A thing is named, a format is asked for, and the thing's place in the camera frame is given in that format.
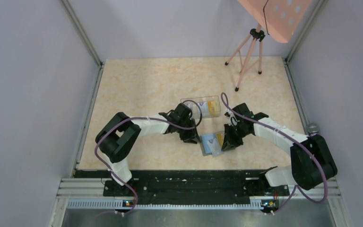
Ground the purple glitter bottle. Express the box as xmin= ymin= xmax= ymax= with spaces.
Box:
xmin=306 ymin=123 xmax=320 ymax=136

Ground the aluminium frame rail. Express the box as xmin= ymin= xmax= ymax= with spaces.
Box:
xmin=57 ymin=178 xmax=341 ymax=210

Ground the pink perforated panel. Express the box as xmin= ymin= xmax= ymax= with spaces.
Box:
xmin=238 ymin=0 xmax=311 ymax=43

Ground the white credit card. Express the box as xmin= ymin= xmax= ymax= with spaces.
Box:
xmin=198 ymin=101 xmax=209 ymax=117
xmin=207 ymin=138 xmax=223 ymax=157

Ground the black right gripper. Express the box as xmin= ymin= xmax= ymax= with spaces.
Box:
xmin=222 ymin=123 xmax=250 ymax=151

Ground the pink tripod stand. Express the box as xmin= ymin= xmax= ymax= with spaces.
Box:
xmin=225 ymin=23 xmax=266 ymax=92

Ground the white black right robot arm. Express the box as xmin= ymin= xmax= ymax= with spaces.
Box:
xmin=222 ymin=103 xmax=338 ymax=195

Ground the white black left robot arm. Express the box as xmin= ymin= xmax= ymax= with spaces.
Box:
xmin=95 ymin=103 xmax=200 ymax=195

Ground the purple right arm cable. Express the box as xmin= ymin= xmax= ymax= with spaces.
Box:
xmin=220 ymin=92 xmax=328 ymax=214

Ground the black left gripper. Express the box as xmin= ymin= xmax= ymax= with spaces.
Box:
xmin=176 ymin=117 xmax=201 ymax=144

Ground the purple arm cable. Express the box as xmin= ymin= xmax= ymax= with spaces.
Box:
xmin=220 ymin=92 xmax=328 ymax=214
xmin=94 ymin=99 xmax=203 ymax=215

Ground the clear plastic card box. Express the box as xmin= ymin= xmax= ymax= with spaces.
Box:
xmin=180 ymin=96 xmax=221 ymax=120

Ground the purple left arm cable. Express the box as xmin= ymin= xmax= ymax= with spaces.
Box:
xmin=94 ymin=99 xmax=203 ymax=215

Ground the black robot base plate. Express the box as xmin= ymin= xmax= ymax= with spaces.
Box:
xmin=74 ymin=170 xmax=290 ymax=206

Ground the yellow card stack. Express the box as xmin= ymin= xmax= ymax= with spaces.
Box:
xmin=207 ymin=100 xmax=220 ymax=116

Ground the grey card holder wallet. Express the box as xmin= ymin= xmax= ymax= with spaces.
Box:
xmin=200 ymin=131 xmax=225 ymax=157

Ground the yellow credit card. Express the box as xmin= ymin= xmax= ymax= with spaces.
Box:
xmin=216 ymin=132 xmax=225 ymax=147

